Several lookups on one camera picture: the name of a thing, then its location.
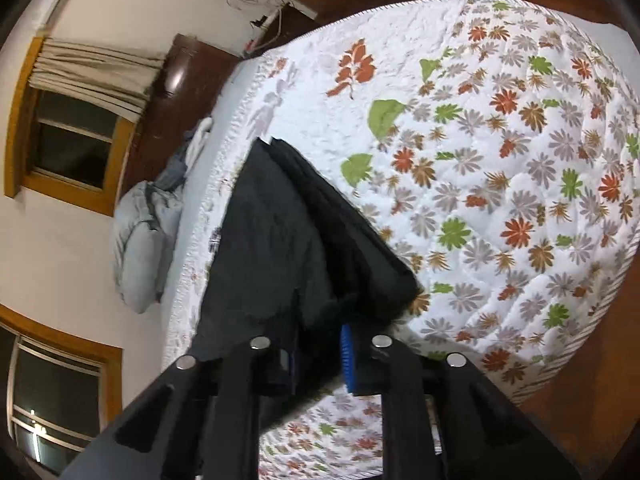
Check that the large wooden framed window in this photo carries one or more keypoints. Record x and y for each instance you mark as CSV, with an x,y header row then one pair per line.
x,y
55,385

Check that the dark wooden headboard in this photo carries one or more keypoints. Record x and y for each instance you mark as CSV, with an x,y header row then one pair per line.
x,y
190,75

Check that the beige curtain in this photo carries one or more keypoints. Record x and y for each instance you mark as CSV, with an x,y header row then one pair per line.
x,y
90,70

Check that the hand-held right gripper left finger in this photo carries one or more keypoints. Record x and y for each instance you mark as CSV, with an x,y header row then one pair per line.
x,y
239,385

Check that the black pants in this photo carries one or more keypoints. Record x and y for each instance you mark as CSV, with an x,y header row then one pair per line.
x,y
280,240

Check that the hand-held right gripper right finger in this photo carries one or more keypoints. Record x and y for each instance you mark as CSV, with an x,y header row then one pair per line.
x,y
348,360

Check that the small wooden framed window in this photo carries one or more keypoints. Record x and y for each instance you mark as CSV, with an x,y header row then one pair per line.
x,y
70,145

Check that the floral quilt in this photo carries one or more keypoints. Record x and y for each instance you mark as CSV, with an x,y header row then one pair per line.
x,y
475,135

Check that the grey and white blanket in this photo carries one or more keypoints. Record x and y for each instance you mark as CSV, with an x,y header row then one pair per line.
x,y
192,147

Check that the white power strip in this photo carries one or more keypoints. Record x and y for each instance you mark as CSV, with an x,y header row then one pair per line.
x,y
266,25

